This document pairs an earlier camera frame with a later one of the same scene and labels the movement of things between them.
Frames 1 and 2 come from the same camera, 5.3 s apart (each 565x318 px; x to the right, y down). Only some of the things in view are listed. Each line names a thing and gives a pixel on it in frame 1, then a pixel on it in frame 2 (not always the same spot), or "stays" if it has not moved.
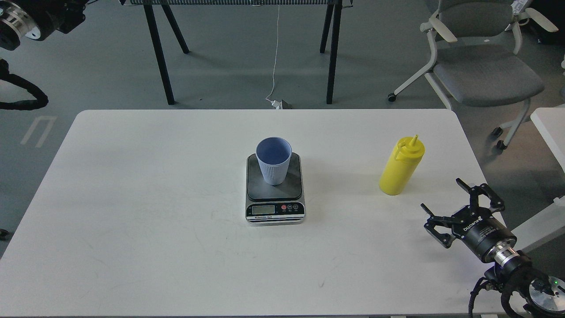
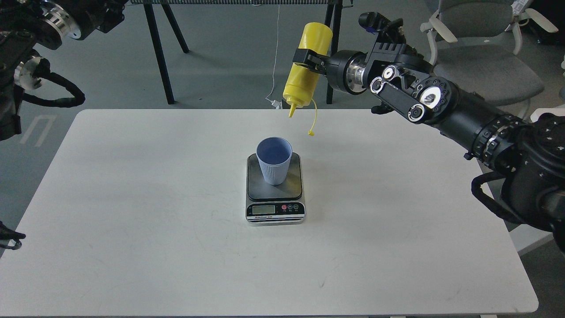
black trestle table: x=154 y=9 stays
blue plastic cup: x=273 y=153 stays
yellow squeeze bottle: x=407 y=154 → x=302 y=83
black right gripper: x=477 y=227 → x=345 y=70
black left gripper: x=49 y=16 → x=87 y=16
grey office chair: x=476 y=58 stays
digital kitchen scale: x=280 y=204 stays
